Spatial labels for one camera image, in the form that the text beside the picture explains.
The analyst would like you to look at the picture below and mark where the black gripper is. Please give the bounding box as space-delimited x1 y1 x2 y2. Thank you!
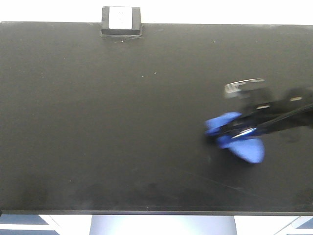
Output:
221 88 288 137

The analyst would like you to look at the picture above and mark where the blue cloth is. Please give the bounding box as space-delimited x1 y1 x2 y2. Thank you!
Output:
205 112 265 164

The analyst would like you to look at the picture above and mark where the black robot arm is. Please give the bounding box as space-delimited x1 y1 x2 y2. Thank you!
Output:
219 86 313 139

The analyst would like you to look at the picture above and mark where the black socket box white plate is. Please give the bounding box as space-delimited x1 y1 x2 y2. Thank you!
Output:
100 6 142 37

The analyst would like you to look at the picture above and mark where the blue white lab cabinet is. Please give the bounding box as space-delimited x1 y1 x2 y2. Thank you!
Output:
0 214 313 235

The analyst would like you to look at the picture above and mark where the white camera label on wrist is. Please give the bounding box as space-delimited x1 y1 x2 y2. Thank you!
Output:
224 78 267 98

